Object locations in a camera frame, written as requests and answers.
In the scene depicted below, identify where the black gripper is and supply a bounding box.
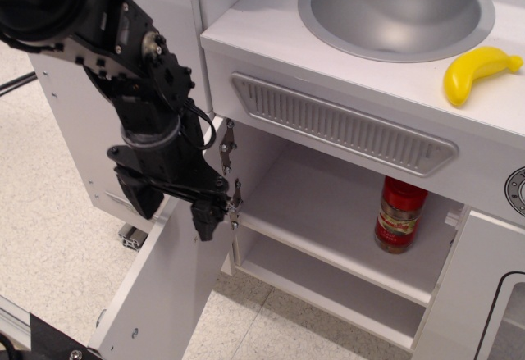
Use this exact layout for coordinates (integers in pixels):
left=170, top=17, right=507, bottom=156
left=107, top=139, right=229, bottom=242

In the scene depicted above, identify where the white cabinet door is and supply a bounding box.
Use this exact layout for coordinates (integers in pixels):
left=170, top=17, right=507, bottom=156
left=89, top=198, right=233, bottom=359

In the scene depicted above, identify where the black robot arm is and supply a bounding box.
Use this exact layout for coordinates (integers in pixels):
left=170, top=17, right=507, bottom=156
left=1, top=0, right=229, bottom=241

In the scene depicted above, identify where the white toy fridge cabinet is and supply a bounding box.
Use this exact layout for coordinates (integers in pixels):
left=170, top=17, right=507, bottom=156
left=30, top=0, right=212, bottom=231

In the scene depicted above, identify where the silver fridge emblem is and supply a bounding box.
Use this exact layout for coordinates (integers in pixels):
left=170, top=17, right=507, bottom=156
left=105, top=191, right=136, bottom=213

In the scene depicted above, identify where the lower metal door hinge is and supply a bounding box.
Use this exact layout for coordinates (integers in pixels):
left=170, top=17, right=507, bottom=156
left=229, top=179, right=243, bottom=230

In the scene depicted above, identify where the metal door hinge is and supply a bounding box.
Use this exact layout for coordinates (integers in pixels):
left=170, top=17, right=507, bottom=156
left=219, top=119, right=237, bottom=175
left=229, top=179, right=243, bottom=230

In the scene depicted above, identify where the upper metal door hinge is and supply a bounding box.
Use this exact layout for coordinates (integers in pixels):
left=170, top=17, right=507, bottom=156
left=219, top=119, right=237, bottom=175

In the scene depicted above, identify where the grey vent panel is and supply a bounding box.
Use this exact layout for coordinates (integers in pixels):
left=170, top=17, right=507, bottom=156
left=231, top=72, right=459, bottom=177

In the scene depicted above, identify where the white toy kitchen counter unit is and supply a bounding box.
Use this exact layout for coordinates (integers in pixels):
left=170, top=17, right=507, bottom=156
left=200, top=0, right=524, bottom=359

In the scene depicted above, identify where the red spice jar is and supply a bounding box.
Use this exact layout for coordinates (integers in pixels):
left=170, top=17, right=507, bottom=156
left=374, top=176, right=428, bottom=254

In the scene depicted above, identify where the silver toy sink basin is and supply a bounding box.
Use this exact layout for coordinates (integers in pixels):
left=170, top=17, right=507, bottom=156
left=298, top=0, right=495, bottom=63

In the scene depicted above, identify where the white oven door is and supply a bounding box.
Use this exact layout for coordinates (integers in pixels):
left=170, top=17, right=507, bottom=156
left=413, top=211, right=524, bottom=359

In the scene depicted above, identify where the yellow toy banana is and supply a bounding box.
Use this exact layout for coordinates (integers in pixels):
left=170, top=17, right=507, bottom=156
left=443, top=47, right=524, bottom=107

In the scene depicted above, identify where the black round oven dial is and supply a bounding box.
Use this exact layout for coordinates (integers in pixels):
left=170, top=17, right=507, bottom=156
left=504, top=167, right=525, bottom=216

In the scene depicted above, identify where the aluminium extrusion rail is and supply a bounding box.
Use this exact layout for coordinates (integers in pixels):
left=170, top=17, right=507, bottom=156
left=118, top=223, right=148, bottom=252

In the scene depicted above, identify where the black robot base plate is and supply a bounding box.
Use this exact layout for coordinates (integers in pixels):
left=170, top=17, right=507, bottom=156
left=0, top=312, right=103, bottom=360

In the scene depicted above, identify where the aluminium base frame rail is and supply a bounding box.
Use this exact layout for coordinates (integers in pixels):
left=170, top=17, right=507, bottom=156
left=0, top=296, right=31, bottom=349

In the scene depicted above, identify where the black floor cable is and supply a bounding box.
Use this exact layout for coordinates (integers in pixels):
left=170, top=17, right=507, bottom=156
left=0, top=71, right=37, bottom=97

